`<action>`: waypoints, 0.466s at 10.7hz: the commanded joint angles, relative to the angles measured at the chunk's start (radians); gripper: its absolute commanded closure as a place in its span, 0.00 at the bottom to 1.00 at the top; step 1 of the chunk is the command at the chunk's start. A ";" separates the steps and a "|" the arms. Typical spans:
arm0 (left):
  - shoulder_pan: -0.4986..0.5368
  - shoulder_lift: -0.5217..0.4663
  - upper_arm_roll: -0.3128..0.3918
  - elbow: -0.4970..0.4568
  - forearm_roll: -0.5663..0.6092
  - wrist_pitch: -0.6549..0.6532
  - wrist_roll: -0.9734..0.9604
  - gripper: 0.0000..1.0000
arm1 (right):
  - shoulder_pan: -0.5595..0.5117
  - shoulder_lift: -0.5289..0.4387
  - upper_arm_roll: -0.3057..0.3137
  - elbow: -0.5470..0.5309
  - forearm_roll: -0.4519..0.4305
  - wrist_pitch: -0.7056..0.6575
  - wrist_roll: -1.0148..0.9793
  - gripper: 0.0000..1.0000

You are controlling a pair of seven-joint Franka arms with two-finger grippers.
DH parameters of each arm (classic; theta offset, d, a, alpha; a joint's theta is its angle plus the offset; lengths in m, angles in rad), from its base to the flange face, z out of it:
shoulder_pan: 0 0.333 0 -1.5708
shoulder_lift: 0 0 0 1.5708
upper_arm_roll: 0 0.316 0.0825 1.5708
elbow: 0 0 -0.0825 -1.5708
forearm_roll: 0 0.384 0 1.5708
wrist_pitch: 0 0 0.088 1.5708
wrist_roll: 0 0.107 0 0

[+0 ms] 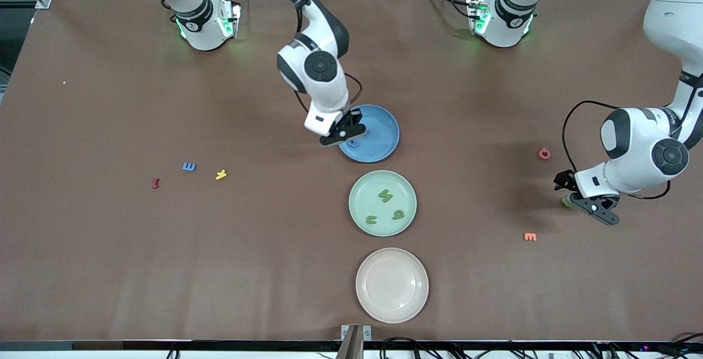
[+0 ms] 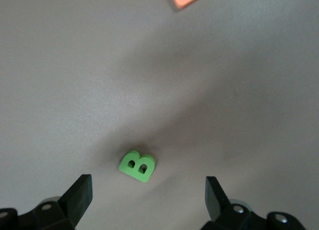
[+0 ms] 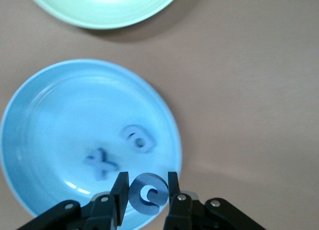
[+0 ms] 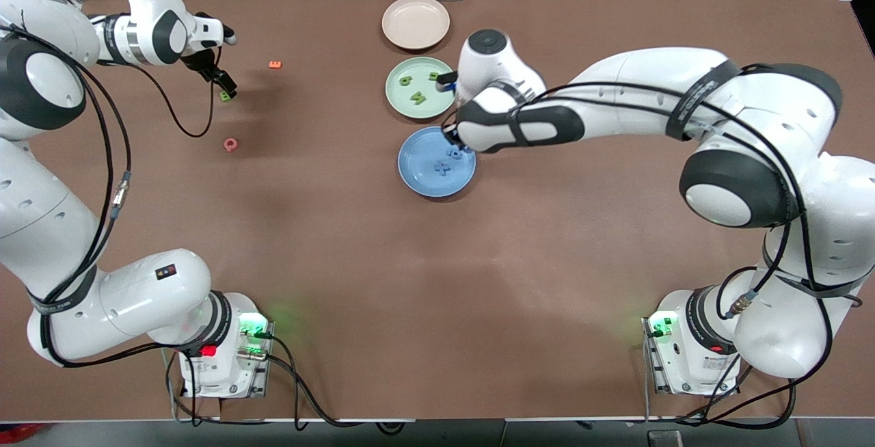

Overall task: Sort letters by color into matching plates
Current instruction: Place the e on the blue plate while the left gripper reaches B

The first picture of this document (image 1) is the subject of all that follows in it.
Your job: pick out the brown table cover sheet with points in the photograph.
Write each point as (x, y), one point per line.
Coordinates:
(274, 293)

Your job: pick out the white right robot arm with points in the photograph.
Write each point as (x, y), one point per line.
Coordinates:
(329, 98)

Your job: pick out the blue plate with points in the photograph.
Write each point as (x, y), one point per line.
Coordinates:
(381, 142)

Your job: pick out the aluminium frame corner bracket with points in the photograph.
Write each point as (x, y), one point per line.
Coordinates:
(44, 1)

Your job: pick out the orange foam letter E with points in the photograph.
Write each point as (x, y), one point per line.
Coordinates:
(530, 236)

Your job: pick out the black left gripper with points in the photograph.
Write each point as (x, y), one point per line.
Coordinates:
(564, 179)

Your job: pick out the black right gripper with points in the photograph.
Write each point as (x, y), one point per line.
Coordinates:
(353, 120)

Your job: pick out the red foam letter O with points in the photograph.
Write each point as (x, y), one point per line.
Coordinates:
(540, 153)

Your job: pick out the blue foam letter E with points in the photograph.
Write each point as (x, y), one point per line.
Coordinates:
(189, 167)

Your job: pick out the yellow foam letter Y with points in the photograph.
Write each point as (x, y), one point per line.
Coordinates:
(221, 175)

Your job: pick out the grey metal mount bracket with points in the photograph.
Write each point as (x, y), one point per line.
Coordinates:
(351, 342)

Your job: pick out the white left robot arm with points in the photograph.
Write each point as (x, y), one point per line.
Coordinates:
(637, 139)

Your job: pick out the beige plate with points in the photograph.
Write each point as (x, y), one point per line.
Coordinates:
(392, 285)

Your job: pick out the green foam letter B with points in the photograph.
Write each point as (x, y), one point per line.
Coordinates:
(564, 202)

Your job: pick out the green plate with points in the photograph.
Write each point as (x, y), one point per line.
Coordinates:
(362, 197)

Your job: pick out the green foam letter q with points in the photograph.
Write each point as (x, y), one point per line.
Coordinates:
(395, 217)

